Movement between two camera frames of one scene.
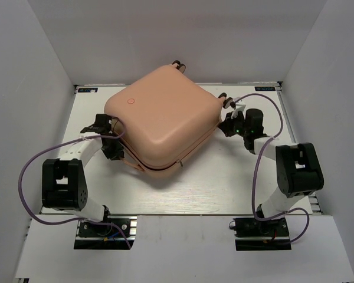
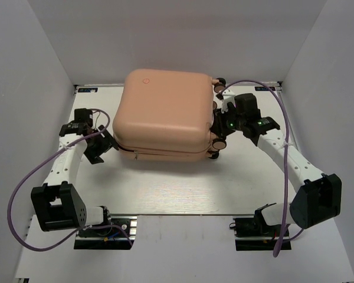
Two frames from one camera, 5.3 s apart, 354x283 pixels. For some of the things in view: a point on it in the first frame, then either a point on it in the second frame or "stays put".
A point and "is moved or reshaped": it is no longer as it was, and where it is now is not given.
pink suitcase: (168, 115) is moved or reshaped
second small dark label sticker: (266, 88) stays put
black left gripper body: (112, 149) to (100, 144)
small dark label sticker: (87, 89) stays put
